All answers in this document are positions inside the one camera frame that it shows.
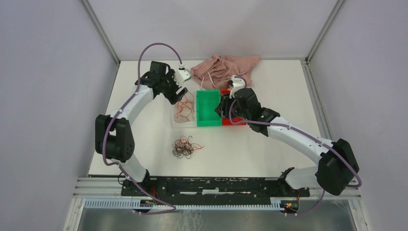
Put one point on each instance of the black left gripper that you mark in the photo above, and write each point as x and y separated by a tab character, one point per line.
173	97

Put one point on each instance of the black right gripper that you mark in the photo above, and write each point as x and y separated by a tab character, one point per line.
223	108

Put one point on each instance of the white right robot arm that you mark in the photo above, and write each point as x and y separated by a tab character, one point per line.
335	168

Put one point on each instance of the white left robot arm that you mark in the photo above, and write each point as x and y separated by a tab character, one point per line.
113	133

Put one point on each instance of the red plastic bin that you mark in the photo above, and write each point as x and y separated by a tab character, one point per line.
226	101

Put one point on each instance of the green plastic bin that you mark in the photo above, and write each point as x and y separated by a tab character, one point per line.
206	103

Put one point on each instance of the clear plastic bin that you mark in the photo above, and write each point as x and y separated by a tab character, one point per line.
184	112

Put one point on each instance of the pink cloth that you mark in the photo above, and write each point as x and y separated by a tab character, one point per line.
215	72

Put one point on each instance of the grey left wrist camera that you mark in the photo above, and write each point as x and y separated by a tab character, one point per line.
182	75

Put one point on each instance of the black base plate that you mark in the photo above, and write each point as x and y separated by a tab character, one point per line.
220	191

